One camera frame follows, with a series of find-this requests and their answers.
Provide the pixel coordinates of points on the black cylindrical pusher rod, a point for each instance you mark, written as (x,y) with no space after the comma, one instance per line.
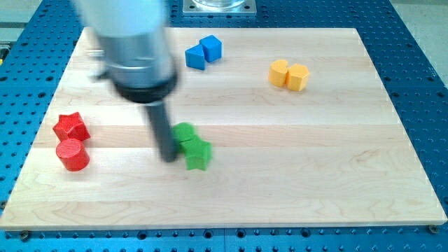
(159,122)

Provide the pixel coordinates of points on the green circle block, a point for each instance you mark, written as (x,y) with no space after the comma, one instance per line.
(183,132)

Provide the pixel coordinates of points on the green star block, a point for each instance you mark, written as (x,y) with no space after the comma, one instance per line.
(197,153)

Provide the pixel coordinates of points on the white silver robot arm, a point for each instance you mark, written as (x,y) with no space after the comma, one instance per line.
(137,58)

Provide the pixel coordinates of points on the red star block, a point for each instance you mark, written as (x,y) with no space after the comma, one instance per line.
(71,126)

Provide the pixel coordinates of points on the blue moon block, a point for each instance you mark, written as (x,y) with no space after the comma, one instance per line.
(194,57)

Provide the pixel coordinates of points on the red cylinder block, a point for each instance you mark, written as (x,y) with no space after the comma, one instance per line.
(72,154)

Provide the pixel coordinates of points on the blue cube block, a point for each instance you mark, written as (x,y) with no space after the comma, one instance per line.
(212,48)

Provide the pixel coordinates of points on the wooden board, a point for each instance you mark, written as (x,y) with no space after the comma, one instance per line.
(333,154)

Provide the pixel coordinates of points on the yellow hexagon block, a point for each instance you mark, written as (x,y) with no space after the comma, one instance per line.
(297,77)

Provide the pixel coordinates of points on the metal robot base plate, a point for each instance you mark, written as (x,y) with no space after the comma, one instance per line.
(219,7)

